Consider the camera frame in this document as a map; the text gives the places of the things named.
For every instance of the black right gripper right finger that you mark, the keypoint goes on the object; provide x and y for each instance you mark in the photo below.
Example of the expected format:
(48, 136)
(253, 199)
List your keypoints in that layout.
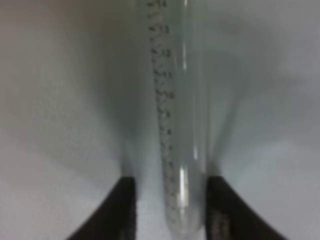
(228, 217)

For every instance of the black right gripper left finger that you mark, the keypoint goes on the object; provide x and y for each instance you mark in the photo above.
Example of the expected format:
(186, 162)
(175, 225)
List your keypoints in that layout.
(116, 217)

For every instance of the teal capped test tube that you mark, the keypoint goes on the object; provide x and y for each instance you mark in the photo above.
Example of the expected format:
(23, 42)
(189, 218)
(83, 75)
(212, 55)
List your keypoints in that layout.
(176, 36)

